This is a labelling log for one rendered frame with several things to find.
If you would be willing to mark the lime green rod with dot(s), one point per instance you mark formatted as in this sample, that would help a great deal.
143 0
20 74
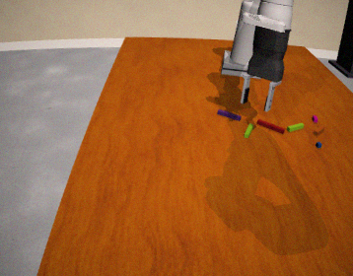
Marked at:
249 129
295 127

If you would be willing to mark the dark red rod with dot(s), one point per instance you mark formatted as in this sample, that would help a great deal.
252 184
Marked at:
270 126

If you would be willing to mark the purple rod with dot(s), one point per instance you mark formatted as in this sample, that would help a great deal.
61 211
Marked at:
228 114

